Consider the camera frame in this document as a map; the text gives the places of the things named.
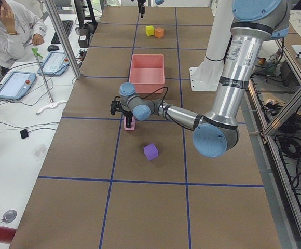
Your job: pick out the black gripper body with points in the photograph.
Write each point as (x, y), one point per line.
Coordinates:
(140, 8)
(127, 113)

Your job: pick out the pink foam block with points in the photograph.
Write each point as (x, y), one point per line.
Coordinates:
(129, 123)

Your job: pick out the yellow foam block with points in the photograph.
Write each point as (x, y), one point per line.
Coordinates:
(149, 30)

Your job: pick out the orange foam block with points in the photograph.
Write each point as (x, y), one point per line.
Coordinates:
(159, 32)

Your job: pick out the purple foam block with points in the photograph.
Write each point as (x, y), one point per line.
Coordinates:
(150, 151)

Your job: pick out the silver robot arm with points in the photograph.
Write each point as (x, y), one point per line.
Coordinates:
(216, 131)
(158, 2)

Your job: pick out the pink plastic bin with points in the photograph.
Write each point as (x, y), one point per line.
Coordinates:
(147, 72)

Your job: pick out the black box with label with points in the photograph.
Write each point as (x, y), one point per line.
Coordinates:
(86, 34)

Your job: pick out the silver stand with green clip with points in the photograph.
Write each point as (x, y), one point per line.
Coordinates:
(52, 104)

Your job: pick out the far blue teach pendant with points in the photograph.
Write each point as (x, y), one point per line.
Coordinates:
(55, 64)

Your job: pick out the blue teach pendant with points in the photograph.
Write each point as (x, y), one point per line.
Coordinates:
(17, 85)
(55, 64)

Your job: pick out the black computer mouse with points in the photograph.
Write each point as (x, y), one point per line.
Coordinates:
(52, 48)

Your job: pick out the small black square device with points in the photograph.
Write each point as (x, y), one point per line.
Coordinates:
(24, 134)

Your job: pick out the near blue teach pendant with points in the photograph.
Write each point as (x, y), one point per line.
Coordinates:
(17, 85)

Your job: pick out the person in white hoodie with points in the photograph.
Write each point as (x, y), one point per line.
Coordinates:
(18, 28)

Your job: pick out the round metal disc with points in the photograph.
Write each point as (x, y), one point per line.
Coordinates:
(8, 217)

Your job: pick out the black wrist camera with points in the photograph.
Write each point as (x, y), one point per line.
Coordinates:
(115, 105)

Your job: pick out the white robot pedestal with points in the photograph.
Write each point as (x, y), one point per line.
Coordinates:
(206, 76)

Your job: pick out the aluminium frame post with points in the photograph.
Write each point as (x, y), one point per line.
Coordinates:
(58, 26)

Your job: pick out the aluminium frame rack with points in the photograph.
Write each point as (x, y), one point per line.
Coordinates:
(274, 96)

